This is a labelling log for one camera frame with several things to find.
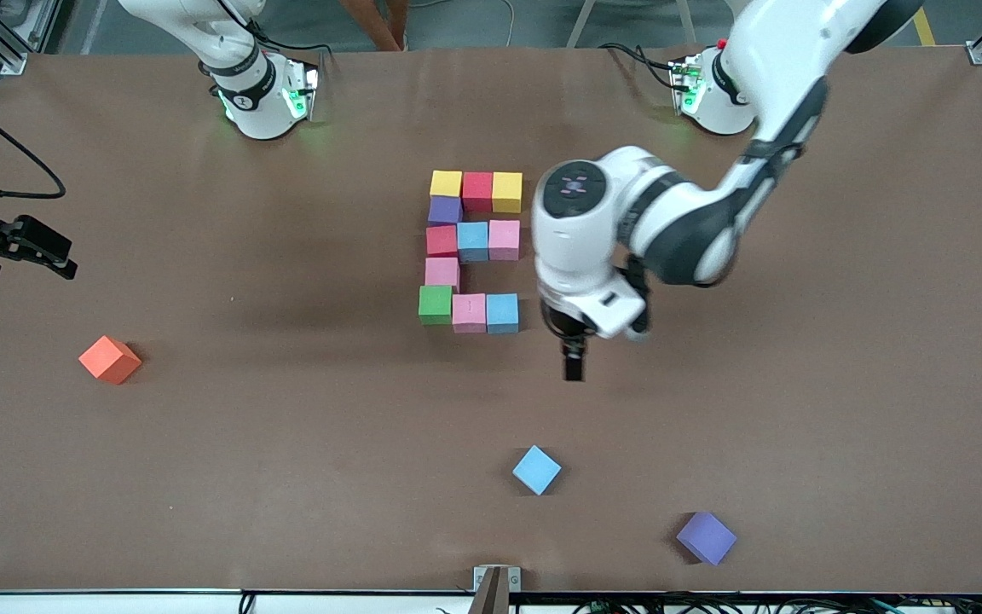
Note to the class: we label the white stand leg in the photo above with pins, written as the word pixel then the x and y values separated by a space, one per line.
pixel 689 19
pixel 582 24

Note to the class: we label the brown table cover sheet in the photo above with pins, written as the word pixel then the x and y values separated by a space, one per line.
pixel 457 426

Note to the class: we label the person leg with sneaker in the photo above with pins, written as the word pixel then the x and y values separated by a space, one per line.
pixel 376 21

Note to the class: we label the green foam block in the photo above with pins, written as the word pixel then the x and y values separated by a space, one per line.
pixel 435 304

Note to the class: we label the pink foam block with slit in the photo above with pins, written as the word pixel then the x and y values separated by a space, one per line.
pixel 469 312

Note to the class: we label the blue foam block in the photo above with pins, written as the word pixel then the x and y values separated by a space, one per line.
pixel 472 240
pixel 536 469
pixel 502 312

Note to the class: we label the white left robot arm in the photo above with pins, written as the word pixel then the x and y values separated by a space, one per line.
pixel 781 68

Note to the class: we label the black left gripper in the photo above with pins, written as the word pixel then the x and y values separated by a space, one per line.
pixel 572 345

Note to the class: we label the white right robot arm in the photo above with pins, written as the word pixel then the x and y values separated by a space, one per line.
pixel 261 111

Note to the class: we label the red foam block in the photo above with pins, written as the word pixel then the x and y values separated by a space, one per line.
pixel 477 189
pixel 441 240

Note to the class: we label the orange foam block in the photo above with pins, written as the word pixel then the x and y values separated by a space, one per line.
pixel 110 359

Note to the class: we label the purple foam block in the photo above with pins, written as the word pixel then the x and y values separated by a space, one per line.
pixel 706 537
pixel 445 210

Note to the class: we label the yellow foam block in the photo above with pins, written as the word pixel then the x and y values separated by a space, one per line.
pixel 446 183
pixel 506 192

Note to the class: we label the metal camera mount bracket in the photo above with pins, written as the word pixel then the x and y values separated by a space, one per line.
pixel 515 577

